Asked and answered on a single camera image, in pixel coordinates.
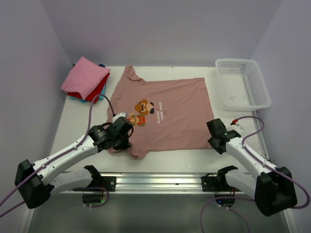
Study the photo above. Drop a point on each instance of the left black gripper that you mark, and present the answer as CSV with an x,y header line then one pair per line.
x,y
125,145

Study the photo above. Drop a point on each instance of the dusty pink printed t shirt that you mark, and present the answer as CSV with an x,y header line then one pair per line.
x,y
167,115

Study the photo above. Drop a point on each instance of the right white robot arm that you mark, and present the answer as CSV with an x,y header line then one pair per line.
x,y
269,186

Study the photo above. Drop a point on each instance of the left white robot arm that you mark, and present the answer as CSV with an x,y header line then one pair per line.
x,y
38,181

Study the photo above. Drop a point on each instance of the folded teal t shirt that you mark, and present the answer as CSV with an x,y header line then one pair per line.
x,y
103,92

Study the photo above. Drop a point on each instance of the folded red t shirt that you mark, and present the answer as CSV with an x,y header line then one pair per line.
x,y
97,92

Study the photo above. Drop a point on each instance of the folded pink t shirt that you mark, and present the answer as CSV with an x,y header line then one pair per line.
x,y
85,79

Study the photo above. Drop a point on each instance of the white plastic basket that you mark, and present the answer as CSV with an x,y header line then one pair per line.
x,y
242,85

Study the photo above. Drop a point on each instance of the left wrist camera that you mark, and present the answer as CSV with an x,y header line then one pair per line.
x,y
118,115

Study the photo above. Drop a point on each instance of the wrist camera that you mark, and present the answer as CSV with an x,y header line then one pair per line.
x,y
118,115
235,125

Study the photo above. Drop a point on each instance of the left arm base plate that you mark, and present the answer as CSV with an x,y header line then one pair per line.
x,y
107,182

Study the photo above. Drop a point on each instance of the aluminium mounting rail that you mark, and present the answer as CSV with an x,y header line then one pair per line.
x,y
160,183

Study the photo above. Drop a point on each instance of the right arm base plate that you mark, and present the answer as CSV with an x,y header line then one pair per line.
x,y
214,183

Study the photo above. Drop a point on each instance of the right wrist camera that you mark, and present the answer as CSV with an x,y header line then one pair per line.
x,y
235,125

